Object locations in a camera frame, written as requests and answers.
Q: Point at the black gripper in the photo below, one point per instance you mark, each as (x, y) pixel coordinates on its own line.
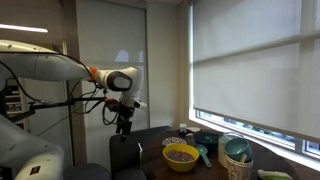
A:
(125, 112)

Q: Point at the white patterned plate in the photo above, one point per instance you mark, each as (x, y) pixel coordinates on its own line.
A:
(173, 141)

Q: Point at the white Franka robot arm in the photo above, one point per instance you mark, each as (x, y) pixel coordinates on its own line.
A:
(40, 66)

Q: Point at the yellow bowl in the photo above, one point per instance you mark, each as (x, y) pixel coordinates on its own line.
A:
(181, 161)

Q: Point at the dark blue bowl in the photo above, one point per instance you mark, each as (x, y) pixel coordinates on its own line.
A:
(206, 136)

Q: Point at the teal bowl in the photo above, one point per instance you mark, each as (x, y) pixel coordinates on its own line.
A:
(237, 148)

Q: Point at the black leather chair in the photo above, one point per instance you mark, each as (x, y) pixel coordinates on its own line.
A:
(131, 146)

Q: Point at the teal plastic scoop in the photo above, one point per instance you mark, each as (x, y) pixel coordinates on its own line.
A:
(202, 151)

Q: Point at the narrow white roller blind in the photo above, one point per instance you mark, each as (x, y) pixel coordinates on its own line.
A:
(110, 36)

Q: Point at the clear glass jar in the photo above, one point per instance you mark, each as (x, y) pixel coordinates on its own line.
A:
(222, 152)

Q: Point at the white storage shelf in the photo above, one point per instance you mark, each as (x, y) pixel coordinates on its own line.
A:
(15, 100)

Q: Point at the patterned white cup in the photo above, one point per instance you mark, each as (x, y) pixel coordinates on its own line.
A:
(239, 171)

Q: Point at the ceiling strip light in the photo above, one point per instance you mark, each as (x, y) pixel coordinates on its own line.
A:
(23, 28)

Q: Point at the wide white roller blind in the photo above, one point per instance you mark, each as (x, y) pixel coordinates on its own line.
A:
(253, 66)

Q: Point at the white and green packet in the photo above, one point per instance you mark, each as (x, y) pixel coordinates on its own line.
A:
(275, 174)

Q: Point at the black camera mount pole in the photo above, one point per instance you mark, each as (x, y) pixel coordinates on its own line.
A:
(60, 104)

